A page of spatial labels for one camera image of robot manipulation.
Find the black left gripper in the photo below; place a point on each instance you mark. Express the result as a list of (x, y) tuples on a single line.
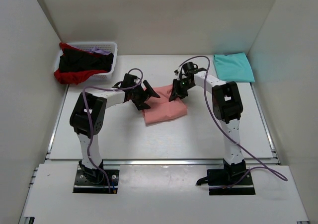
[(145, 95)]

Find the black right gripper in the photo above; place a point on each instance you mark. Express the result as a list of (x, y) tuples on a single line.
[(177, 94)]

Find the pink t shirt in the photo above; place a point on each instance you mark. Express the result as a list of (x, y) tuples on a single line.
[(161, 109)]

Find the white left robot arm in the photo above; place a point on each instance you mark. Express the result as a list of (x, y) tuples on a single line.
[(88, 114)]

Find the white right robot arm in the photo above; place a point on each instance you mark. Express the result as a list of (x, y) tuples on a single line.
[(226, 104)]

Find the folded teal t shirt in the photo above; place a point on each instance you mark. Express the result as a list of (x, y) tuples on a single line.
[(233, 67)]

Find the white plastic basket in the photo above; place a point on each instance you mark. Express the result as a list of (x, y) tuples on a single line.
[(87, 46)]

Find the lavender t shirt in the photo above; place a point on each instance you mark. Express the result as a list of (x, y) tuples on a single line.
[(96, 50)]

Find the red t shirt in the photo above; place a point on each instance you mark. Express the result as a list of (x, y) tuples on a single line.
[(72, 77)]

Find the black t shirt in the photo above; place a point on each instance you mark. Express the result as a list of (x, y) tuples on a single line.
[(80, 61)]

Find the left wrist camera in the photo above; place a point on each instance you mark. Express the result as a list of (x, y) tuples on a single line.
[(137, 81)]

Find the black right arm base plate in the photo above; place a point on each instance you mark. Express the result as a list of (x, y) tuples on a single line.
[(231, 179)]

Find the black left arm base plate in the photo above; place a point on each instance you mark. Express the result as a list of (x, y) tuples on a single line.
[(99, 185)]

